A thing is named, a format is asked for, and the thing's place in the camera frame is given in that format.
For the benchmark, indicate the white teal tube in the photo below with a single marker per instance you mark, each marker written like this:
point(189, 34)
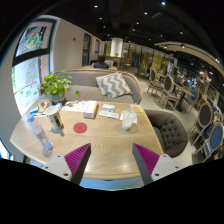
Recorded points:
point(40, 114)

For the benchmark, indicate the grey curved sofa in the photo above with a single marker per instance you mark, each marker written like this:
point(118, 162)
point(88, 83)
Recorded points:
point(85, 91)

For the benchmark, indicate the white orange carton box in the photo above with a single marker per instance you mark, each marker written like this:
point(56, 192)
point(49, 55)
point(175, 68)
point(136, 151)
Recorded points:
point(90, 110)

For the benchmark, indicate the grey tufted armchair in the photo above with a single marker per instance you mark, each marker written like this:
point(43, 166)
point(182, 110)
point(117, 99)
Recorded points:
point(170, 133)

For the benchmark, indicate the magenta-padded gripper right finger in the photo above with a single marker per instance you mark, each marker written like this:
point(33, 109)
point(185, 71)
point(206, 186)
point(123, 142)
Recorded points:
point(146, 159)

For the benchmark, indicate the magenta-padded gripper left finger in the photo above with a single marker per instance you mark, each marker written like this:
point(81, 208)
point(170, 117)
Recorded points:
point(77, 159)

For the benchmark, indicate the group of dining chairs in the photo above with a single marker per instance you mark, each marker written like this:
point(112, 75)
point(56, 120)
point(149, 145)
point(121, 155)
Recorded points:
point(203, 116)

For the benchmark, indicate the green potted plant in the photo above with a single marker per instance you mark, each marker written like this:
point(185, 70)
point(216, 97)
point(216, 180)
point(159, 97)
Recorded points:
point(56, 85)

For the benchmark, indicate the flat round red coaster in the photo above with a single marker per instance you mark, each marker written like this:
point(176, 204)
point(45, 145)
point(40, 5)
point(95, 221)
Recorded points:
point(80, 127)

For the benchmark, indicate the grey white chevron cushion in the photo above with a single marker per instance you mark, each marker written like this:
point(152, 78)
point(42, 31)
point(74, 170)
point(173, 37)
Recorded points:
point(113, 85)

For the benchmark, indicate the small yellow card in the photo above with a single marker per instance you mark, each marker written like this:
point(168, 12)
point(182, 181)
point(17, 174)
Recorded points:
point(136, 108)

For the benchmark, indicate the clear blue-capped water bottle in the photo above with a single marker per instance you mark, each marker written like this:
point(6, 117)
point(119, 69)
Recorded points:
point(40, 133)

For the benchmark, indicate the brown patterned notebook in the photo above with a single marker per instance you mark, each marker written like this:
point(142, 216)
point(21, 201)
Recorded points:
point(44, 106)

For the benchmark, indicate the clear plastic cup with straw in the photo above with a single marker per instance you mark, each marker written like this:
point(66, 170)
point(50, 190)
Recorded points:
point(128, 120)

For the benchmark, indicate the light blue packet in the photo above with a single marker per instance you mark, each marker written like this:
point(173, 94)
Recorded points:
point(57, 106)

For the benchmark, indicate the small blue white box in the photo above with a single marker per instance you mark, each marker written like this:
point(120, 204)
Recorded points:
point(108, 108)

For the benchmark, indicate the open printed booklet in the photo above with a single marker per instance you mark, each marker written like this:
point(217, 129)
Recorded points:
point(74, 106)

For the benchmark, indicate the person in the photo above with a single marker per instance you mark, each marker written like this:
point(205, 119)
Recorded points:
point(100, 63)

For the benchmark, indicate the white paper napkin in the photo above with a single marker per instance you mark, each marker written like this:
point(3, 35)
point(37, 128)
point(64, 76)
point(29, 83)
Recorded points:
point(121, 117)

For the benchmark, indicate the group of ceiling lights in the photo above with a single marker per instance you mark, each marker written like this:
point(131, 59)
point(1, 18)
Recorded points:
point(145, 13)

